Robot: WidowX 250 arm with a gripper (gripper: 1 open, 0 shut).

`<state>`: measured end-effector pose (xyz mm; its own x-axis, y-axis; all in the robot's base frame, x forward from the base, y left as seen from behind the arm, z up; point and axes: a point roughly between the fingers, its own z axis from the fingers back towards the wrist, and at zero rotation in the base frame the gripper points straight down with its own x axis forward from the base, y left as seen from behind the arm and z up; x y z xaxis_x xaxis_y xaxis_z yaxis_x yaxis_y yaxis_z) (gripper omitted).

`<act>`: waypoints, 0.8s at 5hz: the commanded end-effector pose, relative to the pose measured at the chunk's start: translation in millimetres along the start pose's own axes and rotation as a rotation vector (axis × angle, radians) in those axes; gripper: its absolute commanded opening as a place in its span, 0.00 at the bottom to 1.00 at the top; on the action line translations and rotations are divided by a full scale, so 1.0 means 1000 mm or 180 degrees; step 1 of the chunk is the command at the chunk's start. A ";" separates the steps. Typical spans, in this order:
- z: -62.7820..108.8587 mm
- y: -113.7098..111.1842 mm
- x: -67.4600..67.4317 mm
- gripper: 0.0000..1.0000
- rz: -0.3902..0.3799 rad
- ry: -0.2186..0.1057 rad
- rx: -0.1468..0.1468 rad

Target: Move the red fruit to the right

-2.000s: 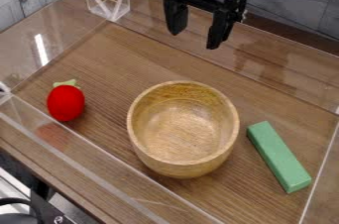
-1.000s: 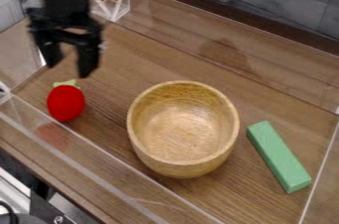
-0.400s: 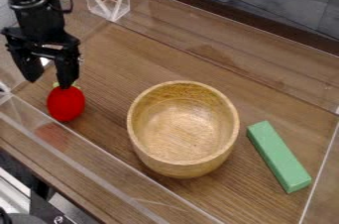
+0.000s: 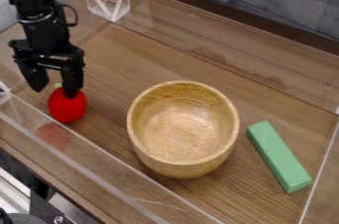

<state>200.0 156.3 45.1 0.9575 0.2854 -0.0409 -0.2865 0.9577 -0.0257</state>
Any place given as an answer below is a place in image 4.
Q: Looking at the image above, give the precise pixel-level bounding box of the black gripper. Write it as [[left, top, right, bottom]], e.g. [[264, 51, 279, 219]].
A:
[[9, 16, 85, 98]]

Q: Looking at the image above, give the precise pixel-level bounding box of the red felt strawberry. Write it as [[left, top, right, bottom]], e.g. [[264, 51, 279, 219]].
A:
[[48, 83, 87, 123]]

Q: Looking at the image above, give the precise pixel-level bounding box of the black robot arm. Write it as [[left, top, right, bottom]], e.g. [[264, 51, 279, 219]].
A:
[[8, 0, 85, 98]]

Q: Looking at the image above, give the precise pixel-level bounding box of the wooden bowl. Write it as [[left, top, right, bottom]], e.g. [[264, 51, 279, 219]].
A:
[[125, 80, 240, 178]]

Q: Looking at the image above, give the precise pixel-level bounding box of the green rectangular block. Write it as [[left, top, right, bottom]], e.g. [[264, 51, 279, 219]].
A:
[[247, 121, 312, 193]]

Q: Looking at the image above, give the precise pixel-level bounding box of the black cable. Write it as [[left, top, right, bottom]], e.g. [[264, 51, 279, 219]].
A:
[[61, 3, 80, 28]]

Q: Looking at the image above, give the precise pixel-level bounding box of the clear acrylic enclosure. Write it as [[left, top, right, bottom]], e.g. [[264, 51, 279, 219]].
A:
[[0, 0, 339, 224]]

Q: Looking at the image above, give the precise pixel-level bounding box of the black metal table bracket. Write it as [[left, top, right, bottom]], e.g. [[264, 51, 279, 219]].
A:
[[29, 190, 77, 224]]

